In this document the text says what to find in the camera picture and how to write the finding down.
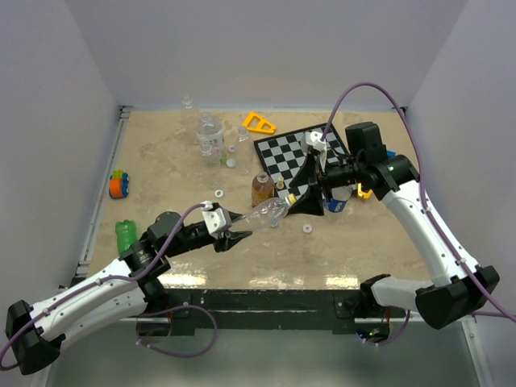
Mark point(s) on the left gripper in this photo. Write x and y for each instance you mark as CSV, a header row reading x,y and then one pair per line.
x,y
229,239

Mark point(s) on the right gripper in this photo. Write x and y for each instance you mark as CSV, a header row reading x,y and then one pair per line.
x,y
311,201

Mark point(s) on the clear bottle yellow cap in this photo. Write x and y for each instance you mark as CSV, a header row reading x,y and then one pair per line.
x,y
260,217

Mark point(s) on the brown tea bottle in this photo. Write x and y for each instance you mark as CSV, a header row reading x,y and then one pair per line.
x,y
263,188

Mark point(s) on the blue label clear bottle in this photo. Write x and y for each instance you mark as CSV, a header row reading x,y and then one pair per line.
x,y
339,199

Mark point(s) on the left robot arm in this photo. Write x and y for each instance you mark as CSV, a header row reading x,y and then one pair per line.
x,y
128,286

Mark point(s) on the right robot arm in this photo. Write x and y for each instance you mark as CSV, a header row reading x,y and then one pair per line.
x,y
458,284

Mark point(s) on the small clear bottle front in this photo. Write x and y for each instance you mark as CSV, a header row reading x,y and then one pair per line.
x,y
211,166

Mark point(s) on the clear bottle near board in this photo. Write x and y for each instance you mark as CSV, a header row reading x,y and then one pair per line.
x,y
244,150

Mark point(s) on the labelled clear water bottle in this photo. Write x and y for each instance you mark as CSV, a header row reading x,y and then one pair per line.
x,y
210,131

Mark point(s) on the green plastic bottle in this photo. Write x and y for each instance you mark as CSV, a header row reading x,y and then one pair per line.
x,y
126,234

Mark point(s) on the clear bottle back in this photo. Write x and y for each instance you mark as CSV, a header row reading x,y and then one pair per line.
x,y
189,117

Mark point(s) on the cream chess piece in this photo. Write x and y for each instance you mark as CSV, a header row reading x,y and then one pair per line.
x,y
280,183

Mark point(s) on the black white chessboard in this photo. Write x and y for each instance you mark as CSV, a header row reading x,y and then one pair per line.
x,y
282,155

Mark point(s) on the yellow triangular toy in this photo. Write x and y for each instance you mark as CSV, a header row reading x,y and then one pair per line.
x,y
255,123

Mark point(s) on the coloured toy blocks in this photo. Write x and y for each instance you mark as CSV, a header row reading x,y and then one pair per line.
x,y
366,194

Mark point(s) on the orange blue toy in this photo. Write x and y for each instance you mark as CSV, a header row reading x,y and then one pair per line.
x,y
118,184

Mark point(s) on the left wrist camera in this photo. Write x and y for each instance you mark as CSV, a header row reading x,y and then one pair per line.
x,y
216,218

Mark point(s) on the black base frame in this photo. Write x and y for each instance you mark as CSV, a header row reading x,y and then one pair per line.
x,y
340,311

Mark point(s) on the aluminium rail frame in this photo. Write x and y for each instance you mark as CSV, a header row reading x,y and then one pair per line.
x,y
86,253

